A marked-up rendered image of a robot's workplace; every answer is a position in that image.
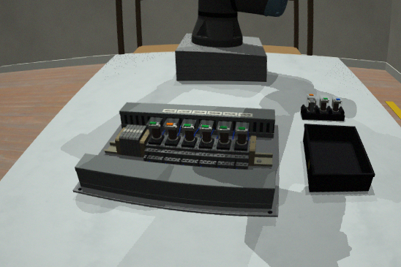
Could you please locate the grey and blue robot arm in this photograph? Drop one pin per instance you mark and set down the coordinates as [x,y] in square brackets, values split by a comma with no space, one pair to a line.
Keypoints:
[217,25]

